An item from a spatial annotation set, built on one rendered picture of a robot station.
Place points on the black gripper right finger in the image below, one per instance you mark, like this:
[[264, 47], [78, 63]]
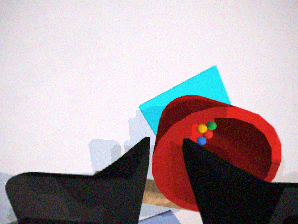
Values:
[[227, 194]]

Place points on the yellow marble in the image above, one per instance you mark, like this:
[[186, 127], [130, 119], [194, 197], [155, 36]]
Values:
[[202, 128]]

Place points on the blue marble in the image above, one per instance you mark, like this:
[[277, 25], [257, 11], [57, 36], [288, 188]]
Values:
[[201, 140]]

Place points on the red cup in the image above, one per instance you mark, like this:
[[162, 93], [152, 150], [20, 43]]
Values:
[[241, 137]]

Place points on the green marble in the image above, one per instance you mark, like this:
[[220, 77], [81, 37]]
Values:
[[211, 125]]

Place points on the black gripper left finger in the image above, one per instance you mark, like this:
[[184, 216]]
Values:
[[112, 196]]

